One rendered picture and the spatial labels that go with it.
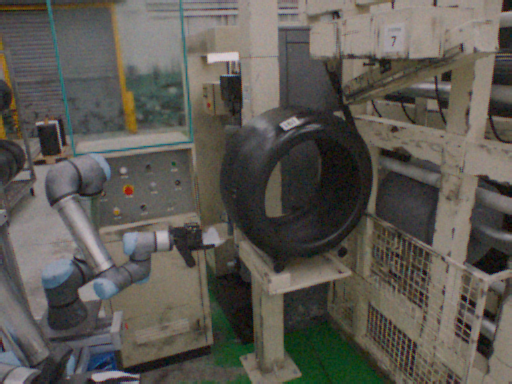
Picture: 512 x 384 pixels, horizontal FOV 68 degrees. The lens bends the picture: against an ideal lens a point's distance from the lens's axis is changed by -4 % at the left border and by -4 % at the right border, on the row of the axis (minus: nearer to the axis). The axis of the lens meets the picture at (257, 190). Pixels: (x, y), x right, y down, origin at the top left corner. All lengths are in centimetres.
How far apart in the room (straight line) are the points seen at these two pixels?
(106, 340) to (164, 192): 74
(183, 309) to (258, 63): 134
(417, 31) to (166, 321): 181
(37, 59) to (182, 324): 944
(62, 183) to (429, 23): 123
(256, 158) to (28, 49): 1007
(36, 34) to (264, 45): 966
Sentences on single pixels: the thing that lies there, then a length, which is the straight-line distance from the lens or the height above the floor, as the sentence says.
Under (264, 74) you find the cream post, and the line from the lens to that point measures 168.
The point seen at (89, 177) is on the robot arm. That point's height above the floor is 129.
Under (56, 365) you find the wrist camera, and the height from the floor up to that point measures 114.
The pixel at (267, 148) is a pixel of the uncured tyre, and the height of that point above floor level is 136.
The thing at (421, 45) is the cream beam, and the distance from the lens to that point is 129.
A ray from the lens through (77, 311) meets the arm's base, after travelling 168.
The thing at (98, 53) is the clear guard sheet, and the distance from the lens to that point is 187.
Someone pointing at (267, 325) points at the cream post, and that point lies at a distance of 212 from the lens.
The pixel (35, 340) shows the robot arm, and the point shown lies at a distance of 109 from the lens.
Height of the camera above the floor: 165
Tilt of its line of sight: 19 degrees down
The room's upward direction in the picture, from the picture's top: 2 degrees counter-clockwise
